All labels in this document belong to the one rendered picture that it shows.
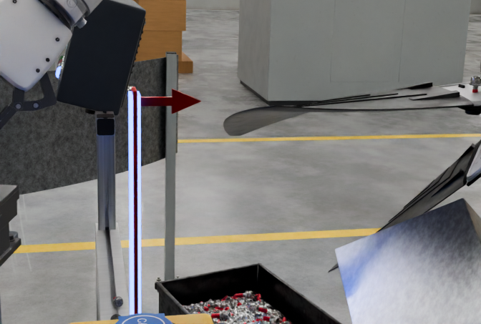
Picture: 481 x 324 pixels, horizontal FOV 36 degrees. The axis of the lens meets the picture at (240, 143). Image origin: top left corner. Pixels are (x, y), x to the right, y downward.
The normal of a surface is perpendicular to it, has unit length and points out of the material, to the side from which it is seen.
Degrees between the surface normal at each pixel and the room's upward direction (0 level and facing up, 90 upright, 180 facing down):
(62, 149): 90
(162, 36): 90
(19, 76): 84
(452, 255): 55
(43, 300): 0
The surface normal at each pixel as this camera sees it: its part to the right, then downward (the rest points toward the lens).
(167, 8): 0.20, 0.24
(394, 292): -0.54, -0.42
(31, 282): 0.03, -0.97
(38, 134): 0.66, 0.20
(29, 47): 0.40, 0.07
